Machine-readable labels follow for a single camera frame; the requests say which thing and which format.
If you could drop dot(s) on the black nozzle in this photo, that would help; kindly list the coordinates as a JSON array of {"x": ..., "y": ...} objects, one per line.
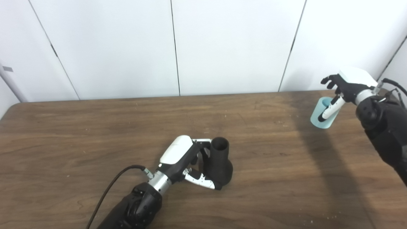
[{"x": 219, "y": 165}]

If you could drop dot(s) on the small gray wall label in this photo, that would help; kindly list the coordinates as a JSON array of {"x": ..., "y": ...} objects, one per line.
[{"x": 8, "y": 69}]

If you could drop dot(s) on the white and black left hand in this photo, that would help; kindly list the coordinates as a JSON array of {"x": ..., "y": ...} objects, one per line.
[{"x": 176, "y": 151}]

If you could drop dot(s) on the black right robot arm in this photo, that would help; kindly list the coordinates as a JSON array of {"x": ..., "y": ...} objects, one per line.
[{"x": 388, "y": 127}]

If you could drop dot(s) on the white and black right hand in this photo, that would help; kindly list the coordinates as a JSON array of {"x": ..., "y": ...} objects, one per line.
[{"x": 354, "y": 79}]

